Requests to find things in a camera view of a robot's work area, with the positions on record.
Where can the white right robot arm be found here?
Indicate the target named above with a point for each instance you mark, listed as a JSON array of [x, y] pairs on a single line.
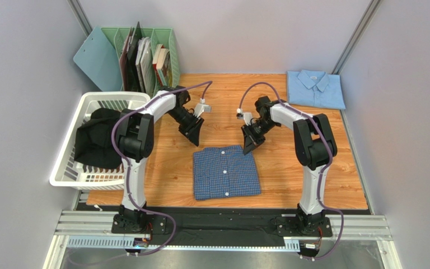
[[315, 149]]

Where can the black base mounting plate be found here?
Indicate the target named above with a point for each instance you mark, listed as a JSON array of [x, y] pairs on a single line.
[[217, 227]]

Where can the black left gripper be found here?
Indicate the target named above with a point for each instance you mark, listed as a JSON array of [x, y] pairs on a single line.
[[192, 130]]

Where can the white paper folder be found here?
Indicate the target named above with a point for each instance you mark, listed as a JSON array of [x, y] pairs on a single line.
[[143, 63]]

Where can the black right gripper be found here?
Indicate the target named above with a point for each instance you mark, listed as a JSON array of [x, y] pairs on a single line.
[[253, 132]]

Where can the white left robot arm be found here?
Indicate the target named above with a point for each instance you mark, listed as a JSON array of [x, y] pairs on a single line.
[[134, 139]]

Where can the white plastic laundry basket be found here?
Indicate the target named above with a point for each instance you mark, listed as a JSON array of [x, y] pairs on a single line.
[[69, 173]]

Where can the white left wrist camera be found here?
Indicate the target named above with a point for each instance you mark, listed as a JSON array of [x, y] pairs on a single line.
[[201, 107]]

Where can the dark brown folder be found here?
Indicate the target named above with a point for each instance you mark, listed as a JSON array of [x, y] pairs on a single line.
[[127, 60]]

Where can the black shirt in basket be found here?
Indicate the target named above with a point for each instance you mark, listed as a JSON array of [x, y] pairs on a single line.
[[93, 144]]

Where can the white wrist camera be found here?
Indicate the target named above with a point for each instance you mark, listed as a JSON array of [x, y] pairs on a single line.
[[247, 117], [201, 107]]

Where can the red spine book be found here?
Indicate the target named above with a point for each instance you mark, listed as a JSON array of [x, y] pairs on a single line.
[[162, 65]]

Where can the light blue clipboard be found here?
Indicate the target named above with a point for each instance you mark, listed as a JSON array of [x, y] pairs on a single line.
[[98, 60]]

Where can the blue checked long sleeve shirt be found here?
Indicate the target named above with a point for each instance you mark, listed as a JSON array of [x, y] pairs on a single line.
[[224, 172]]

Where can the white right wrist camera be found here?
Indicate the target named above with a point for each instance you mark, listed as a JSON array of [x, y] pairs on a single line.
[[247, 117]]

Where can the folded light blue shirt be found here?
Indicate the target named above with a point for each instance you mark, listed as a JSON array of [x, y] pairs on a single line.
[[316, 89]]

